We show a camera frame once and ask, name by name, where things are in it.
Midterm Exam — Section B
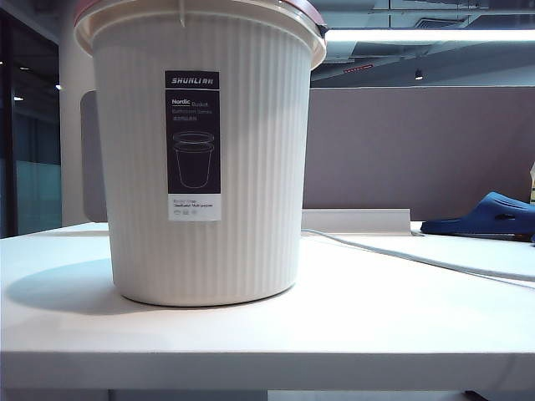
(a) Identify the grey rounded partition panel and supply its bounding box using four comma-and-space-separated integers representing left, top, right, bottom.
79, 89, 110, 222

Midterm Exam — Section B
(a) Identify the blue slipper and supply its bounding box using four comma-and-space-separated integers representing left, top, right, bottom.
420, 190, 535, 243

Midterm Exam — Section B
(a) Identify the long ceiling light strip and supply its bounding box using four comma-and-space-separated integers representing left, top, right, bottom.
324, 27, 535, 43

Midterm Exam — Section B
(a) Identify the brown desk partition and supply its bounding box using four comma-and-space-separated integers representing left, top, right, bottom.
307, 86, 535, 210

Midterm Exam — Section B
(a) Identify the white ribbed plastic trash can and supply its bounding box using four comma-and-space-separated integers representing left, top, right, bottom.
74, 0, 326, 309

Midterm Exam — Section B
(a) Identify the white cable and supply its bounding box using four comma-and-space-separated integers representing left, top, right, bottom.
298, 227, 535, 292

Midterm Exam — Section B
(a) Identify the ceiling air vent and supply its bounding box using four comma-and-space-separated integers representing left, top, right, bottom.
413, 15, 456, 29

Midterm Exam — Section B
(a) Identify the white cable raceway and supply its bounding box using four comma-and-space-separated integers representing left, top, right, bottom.
300, 208, 413, 236

